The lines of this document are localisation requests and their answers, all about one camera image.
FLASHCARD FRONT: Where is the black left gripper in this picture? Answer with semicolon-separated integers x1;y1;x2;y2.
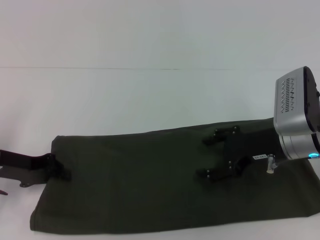
0;149;73;188

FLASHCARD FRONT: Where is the grey cable with metal plug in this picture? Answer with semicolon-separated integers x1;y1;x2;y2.
266;153;312;175

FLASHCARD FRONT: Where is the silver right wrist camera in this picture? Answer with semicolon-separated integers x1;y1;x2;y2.
273;65;320;138

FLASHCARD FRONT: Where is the dark green shirt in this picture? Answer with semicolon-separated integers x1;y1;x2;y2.
29;116;320;236

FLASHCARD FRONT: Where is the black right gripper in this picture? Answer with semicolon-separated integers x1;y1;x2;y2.
195;126;286;183

